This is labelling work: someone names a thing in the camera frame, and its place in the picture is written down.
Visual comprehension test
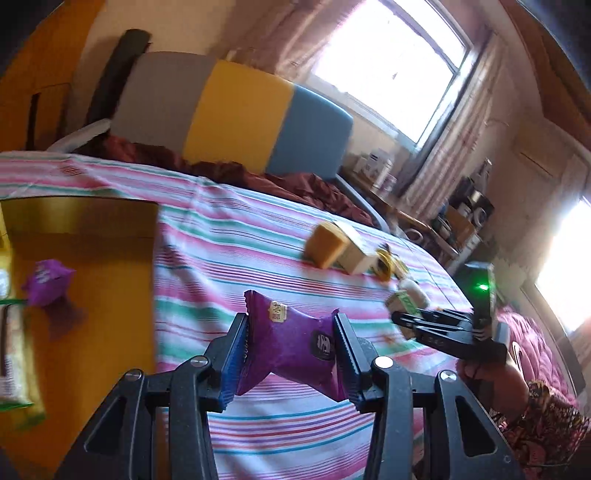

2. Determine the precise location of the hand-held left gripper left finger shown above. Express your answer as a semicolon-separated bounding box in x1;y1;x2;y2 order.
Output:
55;313;250;480

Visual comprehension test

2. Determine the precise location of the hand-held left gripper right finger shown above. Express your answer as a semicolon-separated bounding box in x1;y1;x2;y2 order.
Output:
333;314;525;480

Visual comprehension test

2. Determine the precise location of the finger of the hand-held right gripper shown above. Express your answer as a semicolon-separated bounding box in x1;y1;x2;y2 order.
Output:
392;312;467;344
418;310;474;326

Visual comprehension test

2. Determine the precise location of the small green white box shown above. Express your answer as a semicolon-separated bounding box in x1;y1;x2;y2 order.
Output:
385;292;419;340

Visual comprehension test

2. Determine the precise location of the purple snack packet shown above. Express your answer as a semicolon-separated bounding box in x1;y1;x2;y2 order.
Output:
21;259;77;306
236;290;352;403

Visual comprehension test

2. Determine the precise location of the yellow snack packet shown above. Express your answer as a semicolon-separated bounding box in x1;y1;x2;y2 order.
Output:
374;247;409;281

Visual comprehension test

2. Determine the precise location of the cream box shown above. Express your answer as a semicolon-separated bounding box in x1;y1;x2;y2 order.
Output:
333;220;382;274

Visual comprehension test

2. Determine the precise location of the gold tin box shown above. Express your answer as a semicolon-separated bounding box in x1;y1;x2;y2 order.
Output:
0;196;160;480

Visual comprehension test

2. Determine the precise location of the green-edged snack packet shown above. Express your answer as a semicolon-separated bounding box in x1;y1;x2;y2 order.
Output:
0;298;47;423

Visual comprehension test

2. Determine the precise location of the person's right hand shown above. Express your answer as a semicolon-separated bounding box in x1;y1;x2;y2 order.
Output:
456;356;529;418

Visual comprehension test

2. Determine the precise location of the small cream packet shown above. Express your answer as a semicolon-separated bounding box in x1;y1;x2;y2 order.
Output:
398;277;431;309

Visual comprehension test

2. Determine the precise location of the pink floral quilt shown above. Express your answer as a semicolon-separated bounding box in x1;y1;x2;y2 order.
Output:
494;307;578;407

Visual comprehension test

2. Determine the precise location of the cardboard box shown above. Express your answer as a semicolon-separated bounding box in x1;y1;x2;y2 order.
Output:
443;205;481;245

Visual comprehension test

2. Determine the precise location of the small window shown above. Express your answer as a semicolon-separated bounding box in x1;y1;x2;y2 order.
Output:
536;196;591;333

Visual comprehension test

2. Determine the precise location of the black speaker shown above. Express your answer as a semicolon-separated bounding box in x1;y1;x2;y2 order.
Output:
450;178;495;222

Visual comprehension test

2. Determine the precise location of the striped bedsheet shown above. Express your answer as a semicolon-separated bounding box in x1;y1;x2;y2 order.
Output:
0;150;476;480

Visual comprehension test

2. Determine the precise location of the wooden desk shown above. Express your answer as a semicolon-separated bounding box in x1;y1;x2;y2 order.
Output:
355;178;462;259

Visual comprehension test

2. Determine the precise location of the white carton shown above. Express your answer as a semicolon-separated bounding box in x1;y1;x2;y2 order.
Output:
353;148;393;181

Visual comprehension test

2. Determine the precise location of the pink curtain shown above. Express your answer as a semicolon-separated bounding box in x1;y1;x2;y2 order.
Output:
402;37;509;208
231;0;370;88

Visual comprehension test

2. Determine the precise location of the maroon blanket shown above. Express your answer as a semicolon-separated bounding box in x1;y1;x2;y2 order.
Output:
78;134;376;227

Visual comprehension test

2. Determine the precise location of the grey yellow blue headboard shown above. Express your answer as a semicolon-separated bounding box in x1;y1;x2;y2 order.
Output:
110;52;354;182

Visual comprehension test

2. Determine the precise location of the large window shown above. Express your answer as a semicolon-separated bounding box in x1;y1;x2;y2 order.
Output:
311;0;476;148

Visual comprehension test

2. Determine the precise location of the black rolled mat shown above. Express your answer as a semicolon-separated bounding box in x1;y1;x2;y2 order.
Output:
85;28;153;124

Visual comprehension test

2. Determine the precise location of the wooden wardrobe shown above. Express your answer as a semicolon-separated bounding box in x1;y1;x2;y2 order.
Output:
0;0;107;151

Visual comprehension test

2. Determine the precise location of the grey bed frame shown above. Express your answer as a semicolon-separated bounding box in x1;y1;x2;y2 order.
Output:
336;174;407;238

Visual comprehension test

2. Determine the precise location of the white bed rail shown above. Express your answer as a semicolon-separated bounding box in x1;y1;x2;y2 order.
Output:
46;119;112;152

